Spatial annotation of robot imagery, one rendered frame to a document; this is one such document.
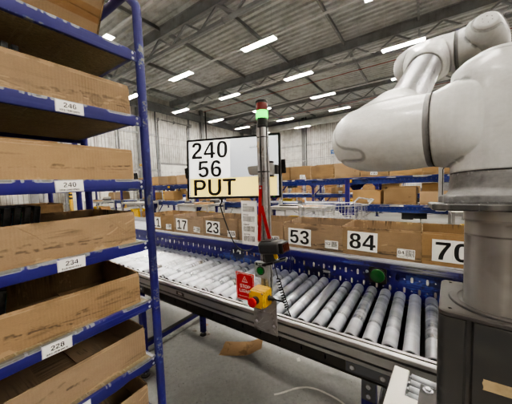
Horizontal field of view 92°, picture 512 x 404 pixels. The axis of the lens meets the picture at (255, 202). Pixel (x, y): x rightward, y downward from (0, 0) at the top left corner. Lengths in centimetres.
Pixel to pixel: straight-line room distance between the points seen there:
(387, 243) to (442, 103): 103
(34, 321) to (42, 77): 60
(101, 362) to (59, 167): 58
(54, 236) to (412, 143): 87
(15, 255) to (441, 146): 95
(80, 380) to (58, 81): 81
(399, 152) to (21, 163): 85
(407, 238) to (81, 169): 143
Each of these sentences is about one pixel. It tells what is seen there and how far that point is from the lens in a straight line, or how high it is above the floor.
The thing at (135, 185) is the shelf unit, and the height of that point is 132.
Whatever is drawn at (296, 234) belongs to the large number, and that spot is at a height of 98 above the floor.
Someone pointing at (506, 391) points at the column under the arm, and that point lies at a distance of 66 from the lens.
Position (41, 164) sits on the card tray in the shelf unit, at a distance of 82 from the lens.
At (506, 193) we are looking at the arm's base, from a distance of 56.
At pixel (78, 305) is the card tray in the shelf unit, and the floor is 100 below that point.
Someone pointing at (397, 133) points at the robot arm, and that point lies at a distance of 59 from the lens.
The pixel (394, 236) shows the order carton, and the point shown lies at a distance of 151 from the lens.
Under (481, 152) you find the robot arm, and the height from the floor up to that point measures 136.
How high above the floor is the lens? 132
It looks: 4 degrees down
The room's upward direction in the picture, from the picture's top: 2 degrees counter-clockwise
